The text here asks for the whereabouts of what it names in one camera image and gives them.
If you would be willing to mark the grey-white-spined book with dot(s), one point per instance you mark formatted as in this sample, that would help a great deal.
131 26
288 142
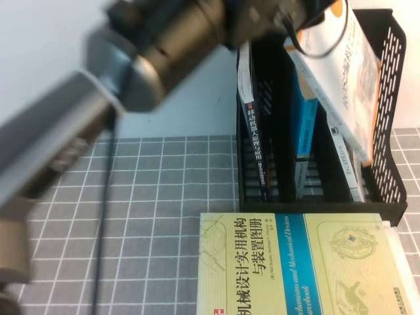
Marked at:
348 164

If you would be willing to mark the black mesh book stand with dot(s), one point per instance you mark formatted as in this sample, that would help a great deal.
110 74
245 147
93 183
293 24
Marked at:
387 183

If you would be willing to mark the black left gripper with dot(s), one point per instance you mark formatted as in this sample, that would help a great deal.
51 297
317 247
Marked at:
310 11

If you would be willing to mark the grey checked tablecloth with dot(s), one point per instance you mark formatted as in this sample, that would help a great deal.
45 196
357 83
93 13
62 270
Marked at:
147 213

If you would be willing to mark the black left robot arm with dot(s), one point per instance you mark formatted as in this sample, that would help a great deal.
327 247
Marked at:
65 131

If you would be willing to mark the black-spined book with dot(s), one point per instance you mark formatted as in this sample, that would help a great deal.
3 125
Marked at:
254 131

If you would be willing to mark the white orange ROS2 book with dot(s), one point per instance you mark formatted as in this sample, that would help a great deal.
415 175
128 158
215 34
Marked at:
344 82

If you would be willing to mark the blue-spined book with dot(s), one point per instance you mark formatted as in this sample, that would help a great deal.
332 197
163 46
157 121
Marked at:
306 131

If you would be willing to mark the yellow-green mechanical devices book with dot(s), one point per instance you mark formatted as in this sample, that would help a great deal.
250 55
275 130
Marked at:
295 262

